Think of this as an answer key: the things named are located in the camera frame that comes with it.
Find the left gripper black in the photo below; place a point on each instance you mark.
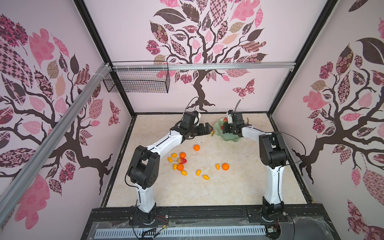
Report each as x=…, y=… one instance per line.
x=201, y=131

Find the orange front right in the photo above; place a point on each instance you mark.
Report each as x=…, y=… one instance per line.
x=225, y=166

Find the aluminium rail left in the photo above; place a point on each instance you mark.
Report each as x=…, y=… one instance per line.
x=24, y=179

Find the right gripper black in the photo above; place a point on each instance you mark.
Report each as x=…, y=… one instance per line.
x=226, y=127

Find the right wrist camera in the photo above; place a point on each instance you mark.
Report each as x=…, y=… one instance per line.
x=231, y=116

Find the orange bottom of cluster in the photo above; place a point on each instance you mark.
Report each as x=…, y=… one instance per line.
x=180, y=167

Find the light green wavy fruit bowl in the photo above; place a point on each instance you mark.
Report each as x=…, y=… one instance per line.
x=226, y=136

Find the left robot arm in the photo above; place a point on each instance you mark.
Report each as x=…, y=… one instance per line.
x=144, y=168

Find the white vented cable duct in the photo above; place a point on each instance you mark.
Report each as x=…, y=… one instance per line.
x=174, y=232

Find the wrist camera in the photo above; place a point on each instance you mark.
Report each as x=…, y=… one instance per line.
x=231, y=116
x=196, y=116

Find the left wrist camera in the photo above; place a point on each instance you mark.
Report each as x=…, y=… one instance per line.
x=196, y=116

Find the black wire basket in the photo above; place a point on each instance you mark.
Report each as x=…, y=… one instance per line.
x=138, y=77

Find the black base frame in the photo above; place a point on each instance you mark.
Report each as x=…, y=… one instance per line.
x=297, y=222

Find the aluminium rail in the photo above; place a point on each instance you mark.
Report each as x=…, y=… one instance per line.
x=24, y=179
x=222, y=66

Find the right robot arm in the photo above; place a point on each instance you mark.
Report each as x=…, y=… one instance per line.
x=273, y=154

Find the aluminium rail back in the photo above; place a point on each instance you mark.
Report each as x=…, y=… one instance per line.
x=222, y=66

